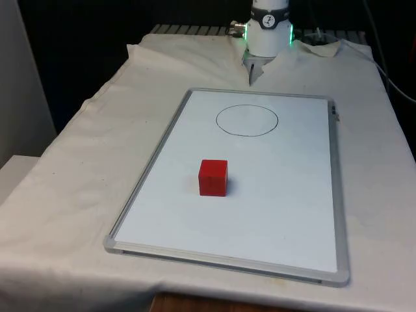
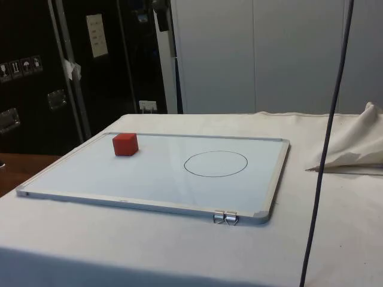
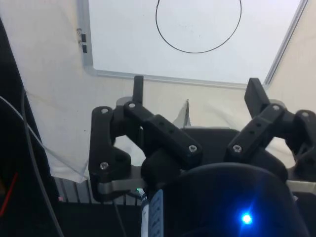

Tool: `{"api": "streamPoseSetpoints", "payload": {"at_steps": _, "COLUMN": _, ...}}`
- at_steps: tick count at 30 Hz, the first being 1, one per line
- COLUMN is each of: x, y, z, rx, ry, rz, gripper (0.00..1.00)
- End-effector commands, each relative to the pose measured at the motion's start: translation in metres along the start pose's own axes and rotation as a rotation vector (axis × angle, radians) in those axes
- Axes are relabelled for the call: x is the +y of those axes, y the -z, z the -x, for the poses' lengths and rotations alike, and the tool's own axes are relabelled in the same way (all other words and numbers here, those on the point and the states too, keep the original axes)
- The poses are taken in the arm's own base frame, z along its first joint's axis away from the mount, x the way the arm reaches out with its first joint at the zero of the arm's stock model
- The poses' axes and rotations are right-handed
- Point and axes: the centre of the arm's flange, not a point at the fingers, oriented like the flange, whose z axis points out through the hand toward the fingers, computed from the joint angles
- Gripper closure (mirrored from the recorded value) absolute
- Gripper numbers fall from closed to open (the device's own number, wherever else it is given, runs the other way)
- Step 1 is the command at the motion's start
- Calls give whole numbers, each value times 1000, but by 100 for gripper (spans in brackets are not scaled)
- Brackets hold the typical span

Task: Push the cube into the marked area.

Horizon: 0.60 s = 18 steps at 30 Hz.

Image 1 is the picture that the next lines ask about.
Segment whiteboard with silver frame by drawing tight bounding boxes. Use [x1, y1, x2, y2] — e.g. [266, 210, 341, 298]
[103, 86, 351, 287]

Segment grey cable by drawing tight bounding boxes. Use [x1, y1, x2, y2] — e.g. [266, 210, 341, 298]
[313, 31, 416, 102]

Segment red cube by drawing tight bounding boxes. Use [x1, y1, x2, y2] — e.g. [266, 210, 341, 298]
[198, 159, 229, 198]

